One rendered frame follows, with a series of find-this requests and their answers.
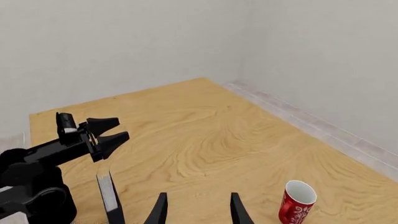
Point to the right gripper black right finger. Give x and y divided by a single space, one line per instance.
238 212

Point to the red mug with white pattern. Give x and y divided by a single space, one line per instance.
295 207

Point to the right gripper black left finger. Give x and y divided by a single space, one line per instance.
159 212

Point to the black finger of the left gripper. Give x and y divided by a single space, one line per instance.
112 142
102 123

